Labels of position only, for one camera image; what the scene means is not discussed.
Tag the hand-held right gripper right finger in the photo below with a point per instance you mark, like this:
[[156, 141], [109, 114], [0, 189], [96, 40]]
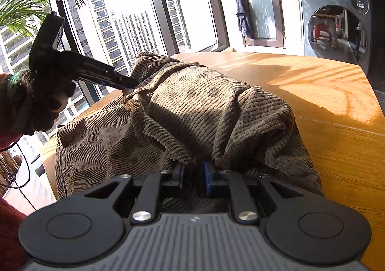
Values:
[[207, 176]]

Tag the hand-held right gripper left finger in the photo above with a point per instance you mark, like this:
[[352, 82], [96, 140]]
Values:
[[180, 177]]

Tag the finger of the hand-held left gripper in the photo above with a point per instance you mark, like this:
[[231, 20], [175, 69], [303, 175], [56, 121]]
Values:
[[127, 84]]

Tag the person's left forearm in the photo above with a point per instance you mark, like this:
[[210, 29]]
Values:
[[6, 108]]

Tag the person's left hand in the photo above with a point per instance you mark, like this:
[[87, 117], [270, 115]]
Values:
[[42, 99]]

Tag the blue hanging towel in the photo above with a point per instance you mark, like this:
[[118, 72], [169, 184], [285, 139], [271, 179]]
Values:
[[243, 18]]

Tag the frosted glass window sash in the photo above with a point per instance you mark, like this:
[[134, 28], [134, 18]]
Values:
[[258, 3]]

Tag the person's red sweater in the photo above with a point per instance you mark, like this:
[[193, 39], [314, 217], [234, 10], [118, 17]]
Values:
[[10, 235]]

